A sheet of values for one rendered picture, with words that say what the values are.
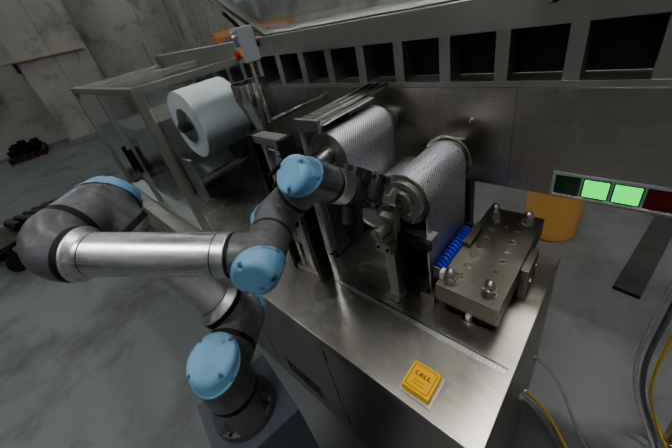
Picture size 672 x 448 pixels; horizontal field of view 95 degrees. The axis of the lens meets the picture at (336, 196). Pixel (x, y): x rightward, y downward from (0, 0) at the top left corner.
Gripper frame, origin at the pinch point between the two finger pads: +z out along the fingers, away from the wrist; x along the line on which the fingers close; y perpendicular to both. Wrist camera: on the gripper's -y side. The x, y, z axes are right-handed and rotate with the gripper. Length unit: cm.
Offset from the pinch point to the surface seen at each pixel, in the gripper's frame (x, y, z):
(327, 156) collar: 20.3, 9.5, -5.7
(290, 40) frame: 66, 53, 4
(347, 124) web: 20.4, 20.5, -0.9
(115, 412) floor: 139, -157, 5
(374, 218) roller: 8.7, -4.3, 8.6
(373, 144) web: 15.4, 17.3, 7.4
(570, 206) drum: -25, 29, 180
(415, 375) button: -16.3, -37.0, 5.4
